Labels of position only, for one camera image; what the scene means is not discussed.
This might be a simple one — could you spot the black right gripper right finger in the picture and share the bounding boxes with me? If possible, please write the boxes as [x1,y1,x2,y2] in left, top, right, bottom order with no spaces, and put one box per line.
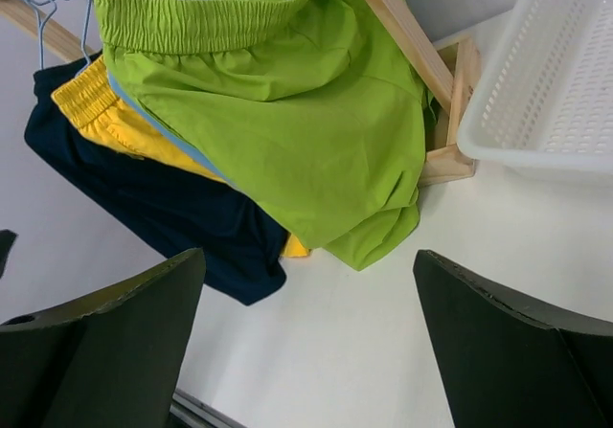
[413,250,612,427]

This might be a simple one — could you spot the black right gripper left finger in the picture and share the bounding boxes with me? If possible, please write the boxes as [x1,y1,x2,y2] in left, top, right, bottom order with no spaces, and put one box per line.
[1,249,206,427]

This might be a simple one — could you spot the light blue shorts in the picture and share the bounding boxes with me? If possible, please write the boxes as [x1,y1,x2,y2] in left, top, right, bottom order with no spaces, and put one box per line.
[106,71,233,187]

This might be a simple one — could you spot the yellow shorts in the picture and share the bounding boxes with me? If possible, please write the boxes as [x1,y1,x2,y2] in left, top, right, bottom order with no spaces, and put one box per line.
[51,56,311,259]

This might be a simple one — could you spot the lime green shorts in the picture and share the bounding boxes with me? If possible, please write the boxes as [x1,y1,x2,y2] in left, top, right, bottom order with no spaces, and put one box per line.
[93,0,431,270]

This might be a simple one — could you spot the navy blue shorts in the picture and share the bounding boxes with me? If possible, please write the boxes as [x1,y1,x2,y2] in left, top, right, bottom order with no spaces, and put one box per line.
[24,59,288,305]

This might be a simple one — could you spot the white plastic basket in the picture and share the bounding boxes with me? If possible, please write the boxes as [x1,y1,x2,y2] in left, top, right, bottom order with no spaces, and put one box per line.
[457,0,612,187]

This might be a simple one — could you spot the wooden clothes rack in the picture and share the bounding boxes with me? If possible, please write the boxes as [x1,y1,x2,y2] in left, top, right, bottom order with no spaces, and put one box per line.
[1,0,481,187]

